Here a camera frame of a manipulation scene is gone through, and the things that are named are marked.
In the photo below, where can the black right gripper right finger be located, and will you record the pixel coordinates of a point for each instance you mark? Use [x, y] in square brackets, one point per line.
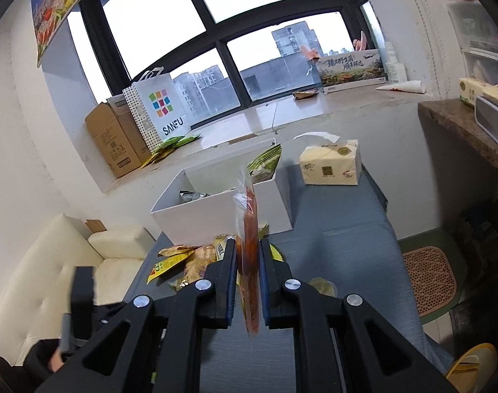
[341, 344]

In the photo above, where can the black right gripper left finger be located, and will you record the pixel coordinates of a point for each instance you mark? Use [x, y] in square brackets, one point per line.
[154, 345]

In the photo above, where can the small olive green packet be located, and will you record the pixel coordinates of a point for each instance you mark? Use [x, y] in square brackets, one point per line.
[324, 286]

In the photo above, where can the round cracker packet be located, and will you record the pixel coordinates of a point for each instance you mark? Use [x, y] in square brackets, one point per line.
[196, 265]

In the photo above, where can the yellow snack bag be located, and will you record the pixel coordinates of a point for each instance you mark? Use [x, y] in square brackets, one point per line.
[167, 264]

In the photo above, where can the brown patterned cookie packet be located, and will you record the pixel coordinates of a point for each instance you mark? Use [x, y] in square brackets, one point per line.
[176, 249]

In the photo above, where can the orange snack pack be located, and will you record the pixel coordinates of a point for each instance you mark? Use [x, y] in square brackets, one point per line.
[247, 246]

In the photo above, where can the white cardboard storage box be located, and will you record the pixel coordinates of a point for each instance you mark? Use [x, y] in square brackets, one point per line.
[199, 221]

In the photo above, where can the black foil snack packet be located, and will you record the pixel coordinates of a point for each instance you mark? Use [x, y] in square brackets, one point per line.
[189, 196]

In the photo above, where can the cream seaweed snack bag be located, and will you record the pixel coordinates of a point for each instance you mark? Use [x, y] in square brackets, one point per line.
[263, 167]

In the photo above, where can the cream leather sofa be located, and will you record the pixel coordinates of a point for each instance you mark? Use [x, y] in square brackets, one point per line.
[38, 291]

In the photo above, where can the yellow tissue pack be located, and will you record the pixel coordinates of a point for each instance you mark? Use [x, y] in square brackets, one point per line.
[328, 159]

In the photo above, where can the green snack packets on sill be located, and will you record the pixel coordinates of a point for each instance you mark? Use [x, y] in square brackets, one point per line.
[168, 147]

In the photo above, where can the brown cardboard box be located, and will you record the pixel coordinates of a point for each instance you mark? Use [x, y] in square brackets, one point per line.
[117, 136]

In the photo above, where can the white SANFU paper bag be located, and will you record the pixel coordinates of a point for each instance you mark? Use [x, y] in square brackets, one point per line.
[157, 108]

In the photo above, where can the printed long box on sill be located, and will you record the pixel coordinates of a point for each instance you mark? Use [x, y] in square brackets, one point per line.
[350, 70]

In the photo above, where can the white black alarm clock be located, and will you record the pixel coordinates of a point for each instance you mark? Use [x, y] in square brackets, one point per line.
[486, 117]

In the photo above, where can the white bottle on sill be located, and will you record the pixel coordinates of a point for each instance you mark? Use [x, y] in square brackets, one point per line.
[395, 69]

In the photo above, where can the clear plastic drawer unit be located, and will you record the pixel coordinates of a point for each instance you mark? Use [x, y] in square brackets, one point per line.
[478, 39]

